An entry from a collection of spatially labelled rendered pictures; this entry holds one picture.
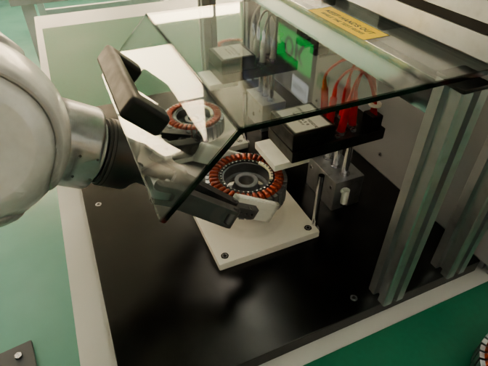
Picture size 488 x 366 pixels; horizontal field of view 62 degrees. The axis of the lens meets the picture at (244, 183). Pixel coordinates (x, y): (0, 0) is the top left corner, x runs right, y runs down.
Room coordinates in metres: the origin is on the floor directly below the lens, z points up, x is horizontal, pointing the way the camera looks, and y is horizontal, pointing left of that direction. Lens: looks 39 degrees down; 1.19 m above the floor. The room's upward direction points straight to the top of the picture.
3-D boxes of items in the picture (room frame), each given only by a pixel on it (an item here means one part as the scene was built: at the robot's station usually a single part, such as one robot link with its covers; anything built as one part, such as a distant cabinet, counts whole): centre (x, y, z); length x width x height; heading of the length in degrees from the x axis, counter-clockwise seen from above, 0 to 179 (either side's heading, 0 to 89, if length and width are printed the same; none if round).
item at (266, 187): (0.43, 0.00, 0.84); 0.11 x 0.11 x 0.04
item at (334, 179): (0.49, -0.14, 0.80); 0.08 x 0.05 x 0.06; 24
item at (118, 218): (0.55, 0.03, 0.76); 0.64 x 0.47 x 0.02; 24
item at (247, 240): (0.43, -0.01, 0.78); 0.15 x 0.15 x 0.01; 24
